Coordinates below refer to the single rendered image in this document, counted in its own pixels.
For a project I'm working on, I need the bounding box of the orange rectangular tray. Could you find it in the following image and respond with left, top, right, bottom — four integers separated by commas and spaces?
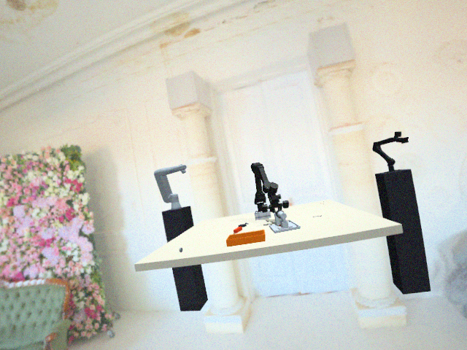
226, 229, 266, 246

